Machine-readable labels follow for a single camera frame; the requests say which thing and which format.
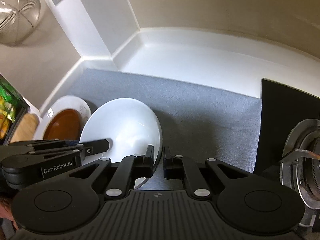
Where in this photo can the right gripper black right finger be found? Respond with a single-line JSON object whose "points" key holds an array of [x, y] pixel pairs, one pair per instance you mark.
{"points": [[184, 169]]}

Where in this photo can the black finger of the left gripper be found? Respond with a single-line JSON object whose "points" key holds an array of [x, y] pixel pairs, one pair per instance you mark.
{"points": [[94, 147]]}

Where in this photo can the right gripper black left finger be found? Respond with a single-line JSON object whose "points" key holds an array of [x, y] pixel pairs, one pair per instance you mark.
{"points": [[129, 170]]}

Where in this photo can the brown round small plate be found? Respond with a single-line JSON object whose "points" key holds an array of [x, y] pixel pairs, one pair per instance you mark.
{"points": [[64, 126]]}

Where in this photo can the white bowl blue pattern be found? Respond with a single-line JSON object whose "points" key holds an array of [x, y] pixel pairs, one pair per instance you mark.
{"points": [[129, 125]]}

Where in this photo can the person left hand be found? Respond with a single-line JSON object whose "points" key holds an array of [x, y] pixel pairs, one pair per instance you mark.
{"points": [[6, 212]]}

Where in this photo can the wooden cutting board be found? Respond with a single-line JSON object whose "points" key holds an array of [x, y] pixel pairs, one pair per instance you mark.
{"points": [[26, 128]]}

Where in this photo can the grey dish mat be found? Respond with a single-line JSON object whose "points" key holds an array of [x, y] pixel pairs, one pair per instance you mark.
{"points": [[197, 121]]}

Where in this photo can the colourful snack package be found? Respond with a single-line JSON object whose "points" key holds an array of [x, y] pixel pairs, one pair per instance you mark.
{"points": [[8, 108]]}

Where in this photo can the black gas stove top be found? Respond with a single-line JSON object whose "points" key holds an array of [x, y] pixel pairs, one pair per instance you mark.
{"points": [[283, 107]]}

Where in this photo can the gas burner with grate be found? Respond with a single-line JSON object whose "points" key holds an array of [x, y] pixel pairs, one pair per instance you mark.
{"points": [[299, 169]]}

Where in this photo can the steel mesh strainer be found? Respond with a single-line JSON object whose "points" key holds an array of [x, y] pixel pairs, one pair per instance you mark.
{"points": [[19, 18]]}

